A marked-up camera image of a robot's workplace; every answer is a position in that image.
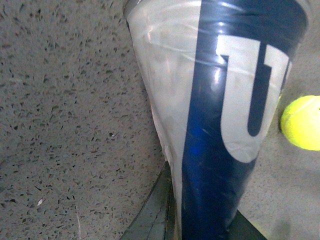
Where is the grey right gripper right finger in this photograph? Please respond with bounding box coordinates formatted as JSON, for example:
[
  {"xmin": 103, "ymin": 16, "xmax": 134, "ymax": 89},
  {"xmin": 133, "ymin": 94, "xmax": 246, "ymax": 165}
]
[{"xmin": 227, "ymin": 210, "xmax": 267, "ymax": 240}]

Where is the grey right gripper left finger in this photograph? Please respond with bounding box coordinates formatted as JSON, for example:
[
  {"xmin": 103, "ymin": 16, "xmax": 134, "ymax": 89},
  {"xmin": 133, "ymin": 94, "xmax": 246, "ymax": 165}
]
[{"xmin": 121, "ymin": 162, "xmax": 175, "ymax": 240}]

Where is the clear Wilson tennis ball can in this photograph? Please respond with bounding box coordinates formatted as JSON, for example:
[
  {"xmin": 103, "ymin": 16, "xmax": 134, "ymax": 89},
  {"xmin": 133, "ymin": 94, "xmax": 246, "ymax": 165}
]
[{"xmin": 123, "ymin": 0, "xmax": 311, "ymax": 240}]

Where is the far right tennis ball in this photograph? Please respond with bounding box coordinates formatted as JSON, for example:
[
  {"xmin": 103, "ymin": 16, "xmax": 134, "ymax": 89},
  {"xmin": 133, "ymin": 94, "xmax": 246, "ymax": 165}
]
[{"xmin": 280, "ymin": 95, "xmax": 320, "ymax": 151}]

